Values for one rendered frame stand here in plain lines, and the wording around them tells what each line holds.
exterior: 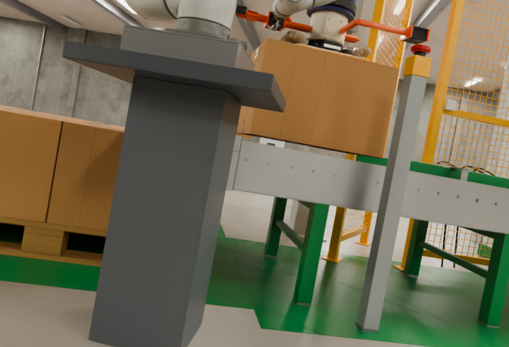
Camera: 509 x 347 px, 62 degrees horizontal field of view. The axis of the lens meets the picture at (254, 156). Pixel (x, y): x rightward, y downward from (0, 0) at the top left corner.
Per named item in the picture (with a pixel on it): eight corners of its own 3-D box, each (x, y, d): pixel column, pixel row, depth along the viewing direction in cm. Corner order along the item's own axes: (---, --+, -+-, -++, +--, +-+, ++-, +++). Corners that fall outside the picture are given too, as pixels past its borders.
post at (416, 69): (371, 324, 160) (422, 60, 157) (379, 332, 153) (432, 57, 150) (354, 322, 159) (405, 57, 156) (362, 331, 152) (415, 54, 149)
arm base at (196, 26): (242, 46, 111) (246, 25, 111) (160, 32, 112) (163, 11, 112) (247, 60, 130) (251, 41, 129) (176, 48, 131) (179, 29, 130)
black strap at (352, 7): (344, 24, 211) (345, 16, 211) (363, 11, 188) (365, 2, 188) (301, 14, 207) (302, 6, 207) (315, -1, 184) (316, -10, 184)
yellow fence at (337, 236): (358, 241, 324) (411, -34, 318) (371, 244, 320) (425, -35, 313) (320, 258, 248) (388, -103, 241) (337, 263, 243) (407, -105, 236)
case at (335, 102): (347, 153, 225) (360, 78, 224) (382, 158, 186) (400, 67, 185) (236, 132, 214) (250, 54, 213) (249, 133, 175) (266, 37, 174)
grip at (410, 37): (417, 45, 183) (420, 33, 182) (428, 41, 174) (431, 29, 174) (399, 41, 181) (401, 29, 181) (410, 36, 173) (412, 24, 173)
